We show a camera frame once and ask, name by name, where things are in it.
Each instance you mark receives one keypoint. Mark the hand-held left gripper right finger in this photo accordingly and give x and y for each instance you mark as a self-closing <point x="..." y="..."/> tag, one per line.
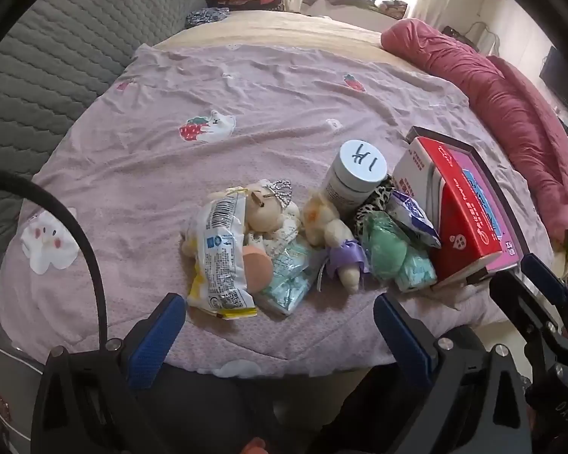
<point x="402" y="340"/>

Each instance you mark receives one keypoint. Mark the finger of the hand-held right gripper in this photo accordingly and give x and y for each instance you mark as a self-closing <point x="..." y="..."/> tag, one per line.
<point x="546" y="279"/>
<point x="516" y="298"/>

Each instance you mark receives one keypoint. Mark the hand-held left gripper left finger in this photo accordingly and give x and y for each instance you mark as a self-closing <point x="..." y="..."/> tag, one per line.
<point x="156" y="340"/>

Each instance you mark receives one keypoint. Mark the red tissue box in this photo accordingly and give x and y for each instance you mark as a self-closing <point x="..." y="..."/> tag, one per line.
<point x="468" y="227"/>

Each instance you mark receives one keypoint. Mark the green makeup sponge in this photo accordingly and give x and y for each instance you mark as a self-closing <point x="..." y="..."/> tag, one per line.
<point x="383" y="250"/>

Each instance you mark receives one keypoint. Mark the pink tray with book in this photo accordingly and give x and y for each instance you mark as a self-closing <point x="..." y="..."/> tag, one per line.
<point x="499" y="198"/>

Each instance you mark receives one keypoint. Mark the white and yellow snack packet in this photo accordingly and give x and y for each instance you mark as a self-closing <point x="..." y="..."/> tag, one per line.
<point x="217" y="255"/>

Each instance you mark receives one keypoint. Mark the blue and white packet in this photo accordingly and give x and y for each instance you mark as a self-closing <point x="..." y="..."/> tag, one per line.
<point x="414" y="217"/>

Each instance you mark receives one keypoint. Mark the peach makeup sponge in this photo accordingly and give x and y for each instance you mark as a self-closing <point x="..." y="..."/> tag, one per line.
<point x="258" y="269"/>

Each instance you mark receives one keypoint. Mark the leopard print scrunchie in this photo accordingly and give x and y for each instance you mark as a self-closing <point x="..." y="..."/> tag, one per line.
<point x="374" y="203"/>

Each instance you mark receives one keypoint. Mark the teal tissue packet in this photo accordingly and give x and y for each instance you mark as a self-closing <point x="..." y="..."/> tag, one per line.
<point x="416" y="272"/>
<point x="284" y="283"/>

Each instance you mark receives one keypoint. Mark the person's dark trousers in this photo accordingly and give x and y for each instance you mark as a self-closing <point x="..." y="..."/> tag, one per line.
<point x="217" y="411"/>

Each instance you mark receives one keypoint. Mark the pink book with blue title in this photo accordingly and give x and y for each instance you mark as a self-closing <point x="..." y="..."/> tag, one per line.
<point x="485" y="184"/>

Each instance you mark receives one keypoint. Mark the teddy bear with purple ribbon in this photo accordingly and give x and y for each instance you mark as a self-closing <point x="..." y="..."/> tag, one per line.
<point x="326" y="231"/>

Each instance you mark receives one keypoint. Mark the cream teddy bear with crown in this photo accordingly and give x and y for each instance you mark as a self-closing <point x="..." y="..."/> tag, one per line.
<point x="260" y="213"/>

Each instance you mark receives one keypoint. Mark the white jar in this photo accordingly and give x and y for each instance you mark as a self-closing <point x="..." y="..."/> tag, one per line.
<point x="355" y="175"/>

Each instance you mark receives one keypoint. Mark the pink quilt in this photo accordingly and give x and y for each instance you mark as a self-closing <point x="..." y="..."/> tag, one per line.
<point x="501" y="104"/>

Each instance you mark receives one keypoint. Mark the black television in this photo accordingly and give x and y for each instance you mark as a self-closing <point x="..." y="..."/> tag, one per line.
<point x="556" y="75"/>

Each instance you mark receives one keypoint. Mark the lilac printed blanket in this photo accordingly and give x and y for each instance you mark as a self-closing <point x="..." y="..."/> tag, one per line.
<point x="265" y="118"/>

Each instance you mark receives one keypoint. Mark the white metal chair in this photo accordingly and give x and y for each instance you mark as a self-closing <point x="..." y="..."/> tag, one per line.
<point x="485" y="38"/>

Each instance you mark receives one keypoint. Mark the dark patterned bag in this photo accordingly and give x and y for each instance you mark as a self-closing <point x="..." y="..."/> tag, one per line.
<point x="457" y="38"/>

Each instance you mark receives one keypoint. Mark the grey quilted headboard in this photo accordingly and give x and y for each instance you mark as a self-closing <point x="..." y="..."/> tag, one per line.
<point x="75" y="56"/>

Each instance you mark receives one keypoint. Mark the beige bed sheet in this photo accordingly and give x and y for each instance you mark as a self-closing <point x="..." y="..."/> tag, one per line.
<point x="288" y="33"/>

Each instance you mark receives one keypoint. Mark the dark floral cloth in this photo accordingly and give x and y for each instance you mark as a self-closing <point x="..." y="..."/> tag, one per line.
<point x="206" y="16"/>

